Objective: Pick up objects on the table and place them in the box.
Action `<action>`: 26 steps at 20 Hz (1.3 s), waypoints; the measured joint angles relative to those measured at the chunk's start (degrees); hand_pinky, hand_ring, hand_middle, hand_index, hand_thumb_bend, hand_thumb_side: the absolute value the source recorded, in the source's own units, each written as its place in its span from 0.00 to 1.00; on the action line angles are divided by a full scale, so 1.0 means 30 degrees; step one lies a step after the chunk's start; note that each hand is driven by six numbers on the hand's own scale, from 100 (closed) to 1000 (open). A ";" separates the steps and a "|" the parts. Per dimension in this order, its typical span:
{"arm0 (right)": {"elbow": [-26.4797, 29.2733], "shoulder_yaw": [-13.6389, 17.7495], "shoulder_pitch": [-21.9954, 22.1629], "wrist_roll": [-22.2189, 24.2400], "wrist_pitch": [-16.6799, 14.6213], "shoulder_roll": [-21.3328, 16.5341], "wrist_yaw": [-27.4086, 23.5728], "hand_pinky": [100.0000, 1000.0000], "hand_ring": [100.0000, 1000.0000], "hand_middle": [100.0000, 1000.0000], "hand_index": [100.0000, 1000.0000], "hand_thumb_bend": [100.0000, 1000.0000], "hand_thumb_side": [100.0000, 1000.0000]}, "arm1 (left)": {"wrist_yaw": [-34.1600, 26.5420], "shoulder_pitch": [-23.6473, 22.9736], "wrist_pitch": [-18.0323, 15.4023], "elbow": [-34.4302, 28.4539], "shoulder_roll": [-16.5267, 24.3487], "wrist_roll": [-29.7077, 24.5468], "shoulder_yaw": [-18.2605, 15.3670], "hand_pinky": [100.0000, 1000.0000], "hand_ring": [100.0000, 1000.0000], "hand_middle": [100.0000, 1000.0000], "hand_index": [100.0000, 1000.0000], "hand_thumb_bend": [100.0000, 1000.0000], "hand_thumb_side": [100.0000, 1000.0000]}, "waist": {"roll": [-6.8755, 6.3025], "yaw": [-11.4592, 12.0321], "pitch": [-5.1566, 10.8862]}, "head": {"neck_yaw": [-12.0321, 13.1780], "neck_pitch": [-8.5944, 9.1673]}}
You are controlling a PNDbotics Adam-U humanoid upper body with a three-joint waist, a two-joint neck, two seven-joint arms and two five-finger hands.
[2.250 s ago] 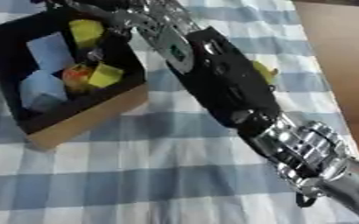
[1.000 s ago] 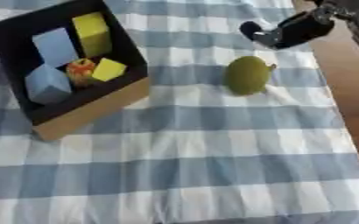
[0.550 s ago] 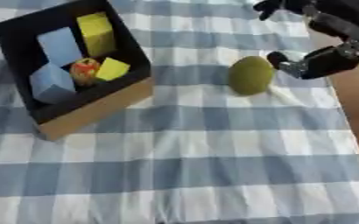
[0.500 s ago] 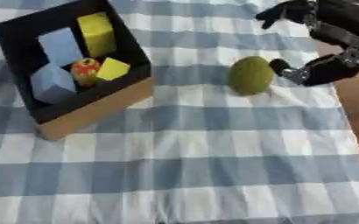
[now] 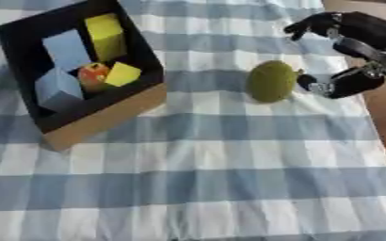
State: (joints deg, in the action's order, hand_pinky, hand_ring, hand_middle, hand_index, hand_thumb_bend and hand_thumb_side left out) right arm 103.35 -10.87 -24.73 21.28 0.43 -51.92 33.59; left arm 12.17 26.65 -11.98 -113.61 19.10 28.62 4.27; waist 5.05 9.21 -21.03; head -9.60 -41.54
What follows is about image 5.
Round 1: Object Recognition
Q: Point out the tall yellow block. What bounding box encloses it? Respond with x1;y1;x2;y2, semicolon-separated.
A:
82;12;129;63

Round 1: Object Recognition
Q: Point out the small yellow cube block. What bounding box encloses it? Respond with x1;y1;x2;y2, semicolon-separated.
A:
102;61;144;88

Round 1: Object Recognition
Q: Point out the tan cardboard box black inside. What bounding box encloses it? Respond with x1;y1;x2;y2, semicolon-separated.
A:
0;0;170;153

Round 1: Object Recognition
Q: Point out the blue cube block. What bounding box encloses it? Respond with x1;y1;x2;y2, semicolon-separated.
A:
33;66;88;114

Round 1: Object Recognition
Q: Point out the green round toy fruit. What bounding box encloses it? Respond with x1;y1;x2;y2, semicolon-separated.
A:
244;59;305;104

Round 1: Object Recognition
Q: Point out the light blue flat block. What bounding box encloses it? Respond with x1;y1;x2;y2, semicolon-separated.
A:
40;28;94;73

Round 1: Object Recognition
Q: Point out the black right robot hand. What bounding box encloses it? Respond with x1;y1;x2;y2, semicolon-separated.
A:
281;10;386;100

